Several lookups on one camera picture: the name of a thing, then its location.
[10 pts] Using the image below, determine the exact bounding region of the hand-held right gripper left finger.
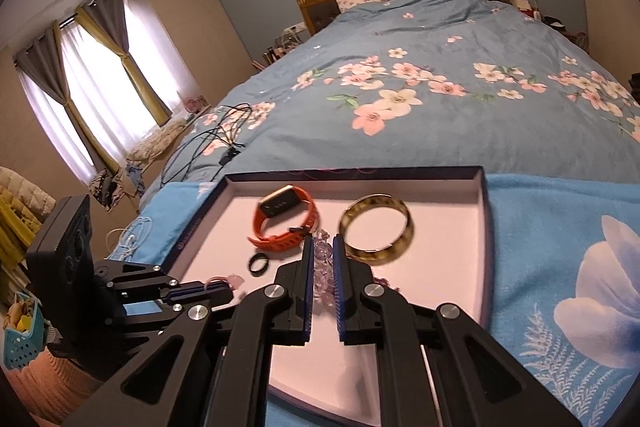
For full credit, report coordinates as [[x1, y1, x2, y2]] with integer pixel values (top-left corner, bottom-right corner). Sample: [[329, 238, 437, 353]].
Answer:
[[65, 236, 317, 427]]

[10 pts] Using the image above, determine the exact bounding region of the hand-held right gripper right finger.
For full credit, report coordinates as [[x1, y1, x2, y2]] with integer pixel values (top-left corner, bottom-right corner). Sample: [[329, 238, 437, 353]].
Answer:
[[332, 234, 583, 427]]

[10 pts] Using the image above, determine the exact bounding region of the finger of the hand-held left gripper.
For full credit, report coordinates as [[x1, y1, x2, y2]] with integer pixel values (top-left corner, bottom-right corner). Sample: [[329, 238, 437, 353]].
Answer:
[[97, 261, 235, 295], [160, 292, 241, 314]]

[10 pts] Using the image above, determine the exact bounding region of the purple crystal bracelet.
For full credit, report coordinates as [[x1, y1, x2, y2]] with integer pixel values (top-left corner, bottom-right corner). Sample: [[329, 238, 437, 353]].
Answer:
[[310, 228, 338, 308]]

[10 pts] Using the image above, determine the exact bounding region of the pink flower hair tie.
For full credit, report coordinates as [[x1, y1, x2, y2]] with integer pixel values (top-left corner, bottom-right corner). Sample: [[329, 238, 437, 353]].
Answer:
[[205, 273, 246, 293]]

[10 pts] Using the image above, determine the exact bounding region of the black ring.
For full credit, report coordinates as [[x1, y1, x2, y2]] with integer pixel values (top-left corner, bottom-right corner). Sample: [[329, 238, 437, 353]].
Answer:
[[248, 253, 271, 277]]

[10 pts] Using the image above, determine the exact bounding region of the orange smart watch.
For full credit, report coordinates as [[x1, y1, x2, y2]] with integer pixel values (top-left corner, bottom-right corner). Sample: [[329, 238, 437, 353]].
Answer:
[[247, 186, 321, 253]]

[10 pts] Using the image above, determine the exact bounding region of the gold patterned bangle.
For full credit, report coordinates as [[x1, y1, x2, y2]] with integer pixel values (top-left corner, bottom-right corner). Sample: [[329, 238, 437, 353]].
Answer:
[[337, 193, 415, 265]]

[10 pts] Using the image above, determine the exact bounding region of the navy cardboard box tray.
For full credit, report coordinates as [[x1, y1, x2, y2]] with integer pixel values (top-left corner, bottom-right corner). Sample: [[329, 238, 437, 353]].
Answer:
[[160, 165, 496, 425]]

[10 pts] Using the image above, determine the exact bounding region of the yellow quilted cloth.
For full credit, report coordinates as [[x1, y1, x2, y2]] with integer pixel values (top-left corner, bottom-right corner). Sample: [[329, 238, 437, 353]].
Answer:
[[0, 167, 56, 268]]

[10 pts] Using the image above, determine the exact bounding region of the floral fabric bag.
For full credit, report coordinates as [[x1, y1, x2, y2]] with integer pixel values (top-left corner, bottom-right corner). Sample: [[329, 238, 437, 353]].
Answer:
[[87, 169, 126, 210]]

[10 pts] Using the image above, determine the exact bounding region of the teal plastic basket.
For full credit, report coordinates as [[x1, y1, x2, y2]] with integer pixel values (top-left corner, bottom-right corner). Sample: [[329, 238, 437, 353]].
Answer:
[[2, 292, 48, 370]]

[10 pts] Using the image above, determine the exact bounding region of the blue cloth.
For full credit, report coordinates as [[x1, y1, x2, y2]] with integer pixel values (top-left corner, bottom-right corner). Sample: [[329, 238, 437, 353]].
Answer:
[[122, 159, 151, 195]]

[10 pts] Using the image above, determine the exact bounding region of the pink woven stool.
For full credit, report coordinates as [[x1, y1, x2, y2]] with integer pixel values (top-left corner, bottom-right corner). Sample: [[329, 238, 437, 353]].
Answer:
[[10, 347, 116, 425]]

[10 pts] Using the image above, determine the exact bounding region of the folded floral quilt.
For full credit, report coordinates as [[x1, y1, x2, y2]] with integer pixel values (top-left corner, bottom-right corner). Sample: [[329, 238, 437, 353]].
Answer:
[[127, 119, 188, 162]]

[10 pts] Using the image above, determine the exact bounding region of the white sheer curtain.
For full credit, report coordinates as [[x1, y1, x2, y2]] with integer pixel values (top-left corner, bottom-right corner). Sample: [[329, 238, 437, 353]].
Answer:
[[25, 0, 201, 188]]

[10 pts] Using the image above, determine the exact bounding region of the light blue flower blanket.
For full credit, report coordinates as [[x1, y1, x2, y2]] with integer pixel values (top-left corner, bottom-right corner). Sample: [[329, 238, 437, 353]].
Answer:
[[140, 174, 640, 427]]

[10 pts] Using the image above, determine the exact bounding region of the yellow grey curtain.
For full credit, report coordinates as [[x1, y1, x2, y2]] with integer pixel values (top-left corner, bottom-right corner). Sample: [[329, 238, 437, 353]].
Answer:
[[75, 0, 171, 128]]

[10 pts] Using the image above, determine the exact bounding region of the blue floral duvet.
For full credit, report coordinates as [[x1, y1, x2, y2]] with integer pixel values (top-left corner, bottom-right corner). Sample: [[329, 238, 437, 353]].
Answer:
[[140, 0, 640, 208]]

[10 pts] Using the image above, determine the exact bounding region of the dark bedside table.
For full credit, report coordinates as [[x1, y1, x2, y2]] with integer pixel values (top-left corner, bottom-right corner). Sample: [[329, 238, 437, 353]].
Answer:
[[542, 14, 591, 52]]

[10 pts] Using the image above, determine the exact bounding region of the white cable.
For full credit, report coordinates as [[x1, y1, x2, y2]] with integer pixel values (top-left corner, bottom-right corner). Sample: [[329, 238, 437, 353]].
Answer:
[[105, 216, 153, 258]]

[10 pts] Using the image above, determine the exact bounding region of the black cable with adapter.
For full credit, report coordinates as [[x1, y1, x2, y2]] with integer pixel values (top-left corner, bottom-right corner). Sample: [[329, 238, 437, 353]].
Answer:
[[161, 103, 253, 185]]

